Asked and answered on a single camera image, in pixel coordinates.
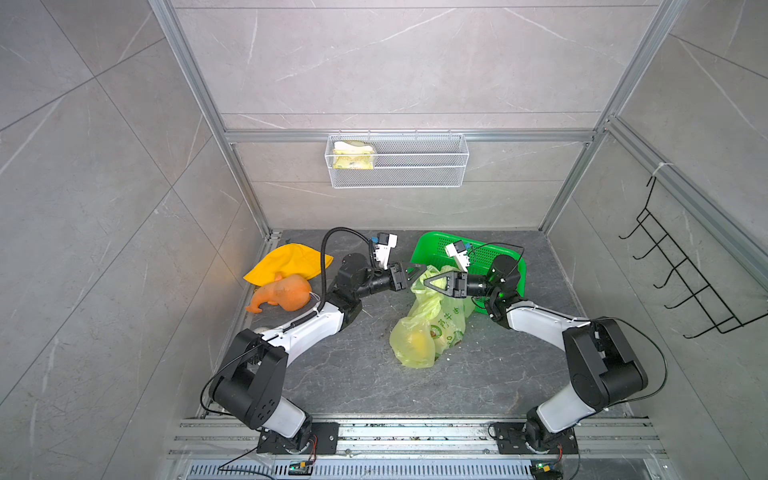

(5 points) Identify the orange plush toy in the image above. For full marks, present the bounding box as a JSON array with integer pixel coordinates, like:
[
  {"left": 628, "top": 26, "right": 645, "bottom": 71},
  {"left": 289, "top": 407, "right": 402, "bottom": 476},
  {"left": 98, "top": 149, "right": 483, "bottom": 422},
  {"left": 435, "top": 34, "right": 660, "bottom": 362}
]
[{"left": 245, "top": 273, "right": 312, "bottom": 314}]

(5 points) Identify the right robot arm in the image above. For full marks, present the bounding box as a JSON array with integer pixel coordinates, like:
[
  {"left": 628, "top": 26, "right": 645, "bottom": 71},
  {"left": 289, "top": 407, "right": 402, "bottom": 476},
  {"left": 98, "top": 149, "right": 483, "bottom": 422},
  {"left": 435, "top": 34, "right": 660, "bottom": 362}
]
[{"left": 424, "top": 255, "right": 648, "bottom": 453}]

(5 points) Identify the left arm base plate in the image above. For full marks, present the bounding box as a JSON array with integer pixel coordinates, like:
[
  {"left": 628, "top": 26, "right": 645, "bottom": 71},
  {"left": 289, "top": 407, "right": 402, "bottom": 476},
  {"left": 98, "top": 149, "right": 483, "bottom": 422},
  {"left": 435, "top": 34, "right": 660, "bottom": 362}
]
[{"left": 257, "top": 421, "right": 340, "bottom": 455}]

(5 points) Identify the yellow packet in basket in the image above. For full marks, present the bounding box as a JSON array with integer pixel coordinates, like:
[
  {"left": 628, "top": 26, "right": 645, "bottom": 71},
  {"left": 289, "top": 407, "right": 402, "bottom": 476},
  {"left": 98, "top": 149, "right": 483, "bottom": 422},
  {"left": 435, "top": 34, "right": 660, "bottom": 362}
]
[{"left": 331, "top": 140, "right": 377, "bottom": 170}]

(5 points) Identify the metal mounting rail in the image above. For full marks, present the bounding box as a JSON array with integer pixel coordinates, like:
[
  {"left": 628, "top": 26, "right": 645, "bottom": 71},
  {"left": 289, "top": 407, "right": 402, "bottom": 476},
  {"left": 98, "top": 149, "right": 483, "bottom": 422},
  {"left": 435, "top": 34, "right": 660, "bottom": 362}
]
[{"left": 158, "top": 416, "right": 678, "bottom": 479}]

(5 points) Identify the yellow-green plastic bag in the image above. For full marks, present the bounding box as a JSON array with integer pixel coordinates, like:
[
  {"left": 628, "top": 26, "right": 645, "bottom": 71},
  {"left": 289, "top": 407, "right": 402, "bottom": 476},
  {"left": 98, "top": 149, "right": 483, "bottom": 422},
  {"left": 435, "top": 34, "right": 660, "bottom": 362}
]
[{"left": 389, "top": 265, "right": 475, "bottom": 369}]

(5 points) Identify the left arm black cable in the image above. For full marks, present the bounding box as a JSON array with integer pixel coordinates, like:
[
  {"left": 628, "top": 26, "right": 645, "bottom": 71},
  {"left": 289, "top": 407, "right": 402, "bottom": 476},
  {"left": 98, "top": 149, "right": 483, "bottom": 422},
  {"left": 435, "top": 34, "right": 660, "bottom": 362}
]
[{"left": 319, "top": 226, "right": 376, "bottom": 310}]

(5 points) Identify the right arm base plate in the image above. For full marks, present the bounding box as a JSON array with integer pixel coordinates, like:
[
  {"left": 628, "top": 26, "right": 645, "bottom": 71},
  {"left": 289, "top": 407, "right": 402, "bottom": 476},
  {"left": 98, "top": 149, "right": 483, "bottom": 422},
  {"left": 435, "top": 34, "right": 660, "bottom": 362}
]
[{"left": 487, "top": 421, "right": 579, "bottom": 455}]

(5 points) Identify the green plastic basket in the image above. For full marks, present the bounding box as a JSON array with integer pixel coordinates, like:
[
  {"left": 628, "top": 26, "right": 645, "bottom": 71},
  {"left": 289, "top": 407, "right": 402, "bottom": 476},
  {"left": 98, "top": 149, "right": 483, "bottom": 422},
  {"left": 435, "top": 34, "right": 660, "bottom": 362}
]
[{"left": 411, "top": 232, "right": 526, "bottom": 321}]

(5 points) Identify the black wall hook rack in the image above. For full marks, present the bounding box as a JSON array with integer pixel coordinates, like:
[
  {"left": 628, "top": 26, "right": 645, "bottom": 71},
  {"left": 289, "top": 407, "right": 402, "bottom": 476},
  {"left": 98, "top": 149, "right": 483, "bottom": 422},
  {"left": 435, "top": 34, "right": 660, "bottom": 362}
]
[{"left": 618, "top": 176, "right": 767, "bottom": 340}]

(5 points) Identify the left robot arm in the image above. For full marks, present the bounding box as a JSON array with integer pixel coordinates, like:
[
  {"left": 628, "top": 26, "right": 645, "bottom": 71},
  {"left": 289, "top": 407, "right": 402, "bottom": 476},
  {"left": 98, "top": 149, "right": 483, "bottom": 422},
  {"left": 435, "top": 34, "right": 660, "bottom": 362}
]
[{"left": 204, "top": 253, "right": 426, "bottom": 449}]

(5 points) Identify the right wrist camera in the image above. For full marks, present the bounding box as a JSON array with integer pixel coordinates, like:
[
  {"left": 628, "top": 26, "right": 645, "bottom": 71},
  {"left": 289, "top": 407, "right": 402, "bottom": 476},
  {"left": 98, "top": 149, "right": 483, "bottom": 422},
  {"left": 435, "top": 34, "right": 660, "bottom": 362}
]
[{"left": 444, "top": 240, "right": 472, "bottom": 273}]

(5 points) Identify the white wire wall basket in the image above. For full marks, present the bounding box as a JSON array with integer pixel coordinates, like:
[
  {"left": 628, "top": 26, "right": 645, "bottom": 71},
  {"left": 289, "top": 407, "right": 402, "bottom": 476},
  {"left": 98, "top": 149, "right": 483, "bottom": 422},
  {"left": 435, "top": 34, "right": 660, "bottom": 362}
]
[{"left": 324, "top": 133, "right": 470, "bottom": 189}]

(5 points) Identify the yellow bucket hat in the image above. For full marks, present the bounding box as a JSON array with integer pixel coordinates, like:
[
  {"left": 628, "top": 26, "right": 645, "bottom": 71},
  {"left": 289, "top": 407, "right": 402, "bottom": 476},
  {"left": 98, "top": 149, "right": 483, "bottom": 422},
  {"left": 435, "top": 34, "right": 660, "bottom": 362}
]
[{"left": 243, "top": 244, "right": 321, "bottom": 287}]

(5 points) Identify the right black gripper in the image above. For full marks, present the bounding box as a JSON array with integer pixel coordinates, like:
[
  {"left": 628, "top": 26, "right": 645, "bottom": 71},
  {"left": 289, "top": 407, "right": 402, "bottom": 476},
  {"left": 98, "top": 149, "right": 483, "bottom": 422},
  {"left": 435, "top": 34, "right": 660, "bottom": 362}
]
[{"left": 425, "top": 273, "right": 499, "bottom": 303}]

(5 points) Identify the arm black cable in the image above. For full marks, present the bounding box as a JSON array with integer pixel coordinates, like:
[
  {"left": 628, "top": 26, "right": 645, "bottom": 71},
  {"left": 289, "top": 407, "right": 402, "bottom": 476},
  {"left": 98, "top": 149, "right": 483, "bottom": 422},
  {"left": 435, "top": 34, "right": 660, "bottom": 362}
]
[
  {"left": 617, "top": 317, "right": 669, "bottom": 406},
  {"left": 319, "top": 226, "right": 376, "bottom": 310}
]

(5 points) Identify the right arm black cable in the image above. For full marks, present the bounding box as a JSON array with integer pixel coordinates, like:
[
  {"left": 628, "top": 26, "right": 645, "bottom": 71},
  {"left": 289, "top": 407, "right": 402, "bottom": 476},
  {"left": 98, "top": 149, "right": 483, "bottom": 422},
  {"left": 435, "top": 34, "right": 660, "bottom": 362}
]
[{"left": 617, "top": 317, "right": 669, "bottom": 406}]

